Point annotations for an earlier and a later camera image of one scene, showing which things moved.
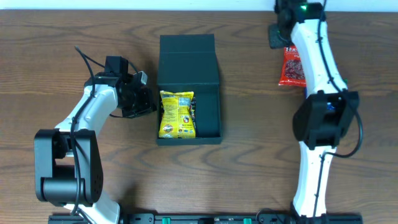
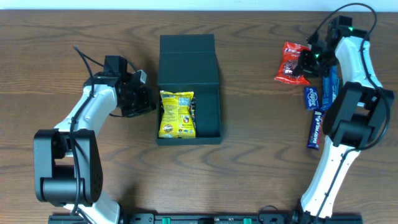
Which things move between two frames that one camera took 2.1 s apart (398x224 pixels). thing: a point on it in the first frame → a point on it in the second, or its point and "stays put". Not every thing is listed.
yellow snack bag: x=176 y=121 stays put
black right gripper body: x=277 y=40 → x=305 y=63
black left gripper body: x=144 y=104 stays put
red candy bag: x=293 y=72 stays put
